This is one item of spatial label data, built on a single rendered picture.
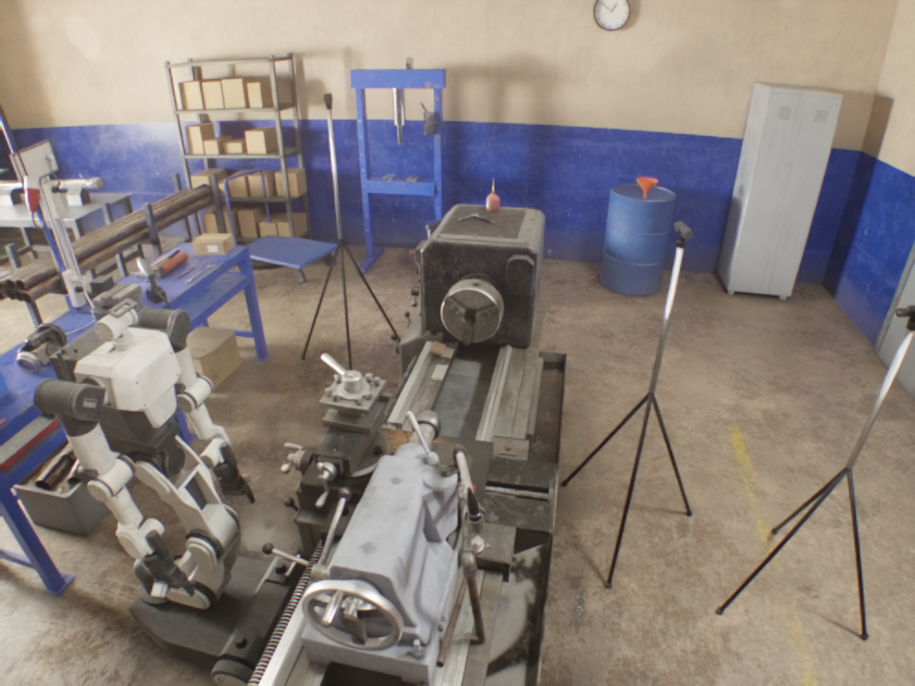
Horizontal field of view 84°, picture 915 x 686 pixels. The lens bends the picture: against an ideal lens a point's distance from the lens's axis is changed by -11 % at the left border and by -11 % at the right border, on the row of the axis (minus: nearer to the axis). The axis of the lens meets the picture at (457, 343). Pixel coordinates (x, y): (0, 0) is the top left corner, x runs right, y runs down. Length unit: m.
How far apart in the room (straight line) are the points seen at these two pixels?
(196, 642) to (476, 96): 4.83
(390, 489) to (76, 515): 2.12
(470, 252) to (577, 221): 3.44
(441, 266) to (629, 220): 2.84
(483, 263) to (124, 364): 1.45
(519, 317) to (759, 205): 3.32
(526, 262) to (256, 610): 1.77
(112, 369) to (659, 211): 4.32
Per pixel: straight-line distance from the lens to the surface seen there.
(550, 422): 2.88
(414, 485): 1.43
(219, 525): 2.14
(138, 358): 1.78
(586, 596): 2.69
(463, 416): 2.36
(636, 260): 5.17
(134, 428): 1.86
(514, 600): 2.14
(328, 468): 1.70
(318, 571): 1.41
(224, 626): 2.50
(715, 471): 3.46
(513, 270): 2.38
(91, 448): 1.78
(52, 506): 3.33
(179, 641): 2.53
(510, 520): 1.74
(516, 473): 1.89
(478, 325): 2.33
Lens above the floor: 2.16
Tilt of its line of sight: 30 degrees down
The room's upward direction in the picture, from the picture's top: straight up
